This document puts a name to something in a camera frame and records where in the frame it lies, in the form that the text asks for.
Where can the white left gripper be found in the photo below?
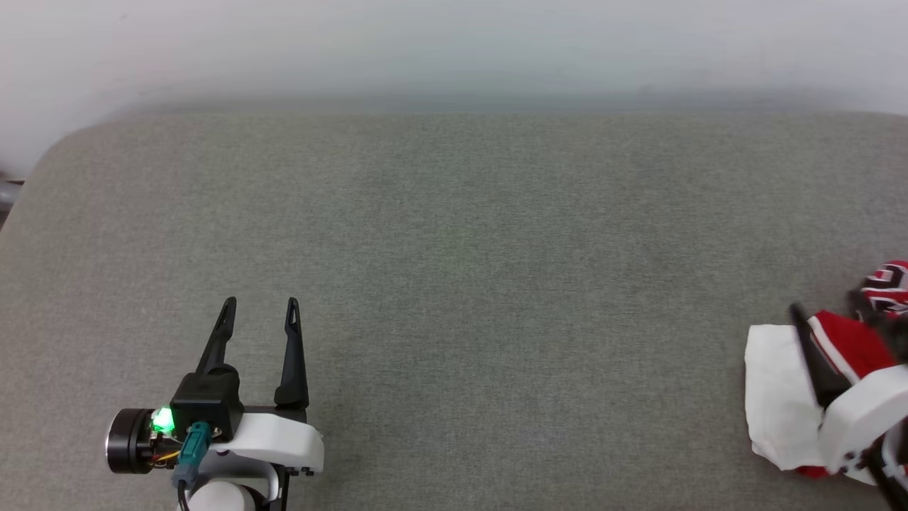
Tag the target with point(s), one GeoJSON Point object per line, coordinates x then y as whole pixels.
{"type": "Point", "coordinates": [277, 436]}

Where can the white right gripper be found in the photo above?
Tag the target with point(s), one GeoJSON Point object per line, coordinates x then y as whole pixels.
{"type": "Point", "coordinates": [862, 419]}

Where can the red and white garment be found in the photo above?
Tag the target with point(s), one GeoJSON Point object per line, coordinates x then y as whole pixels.
{"type": "Point", "coordinates": [780, 397]}

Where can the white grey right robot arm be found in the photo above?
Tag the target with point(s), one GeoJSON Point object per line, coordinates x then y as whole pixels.
{"type": "Point", "coordinates": [895, 468]}

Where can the grey fabric sofa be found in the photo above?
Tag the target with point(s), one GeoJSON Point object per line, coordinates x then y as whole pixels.
{"type": "Point", "coordinates": [454, 298]}

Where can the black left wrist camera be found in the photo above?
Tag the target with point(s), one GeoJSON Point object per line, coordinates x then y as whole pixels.
{"type": "Point", "coordinates": [206, 397]}

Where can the grey metal frame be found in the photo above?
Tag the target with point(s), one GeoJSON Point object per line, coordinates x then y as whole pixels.
{"type": "Point", "coordinates": [8, 195]}

